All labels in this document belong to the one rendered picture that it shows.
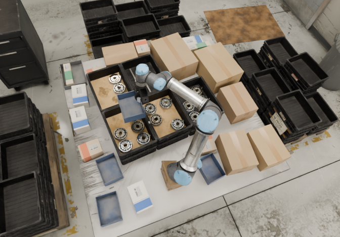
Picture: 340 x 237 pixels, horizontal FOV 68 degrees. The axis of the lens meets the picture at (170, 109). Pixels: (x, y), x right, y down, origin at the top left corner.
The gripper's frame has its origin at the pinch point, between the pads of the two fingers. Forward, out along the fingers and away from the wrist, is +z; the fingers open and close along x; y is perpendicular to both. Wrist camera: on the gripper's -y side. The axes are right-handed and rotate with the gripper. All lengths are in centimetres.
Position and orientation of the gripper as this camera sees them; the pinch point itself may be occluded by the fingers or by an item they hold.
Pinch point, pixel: (140, 102)
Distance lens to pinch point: 180.0
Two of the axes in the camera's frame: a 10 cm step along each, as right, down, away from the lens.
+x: -9.3, 2.2, -2.9
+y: -3.3, -8.3, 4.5
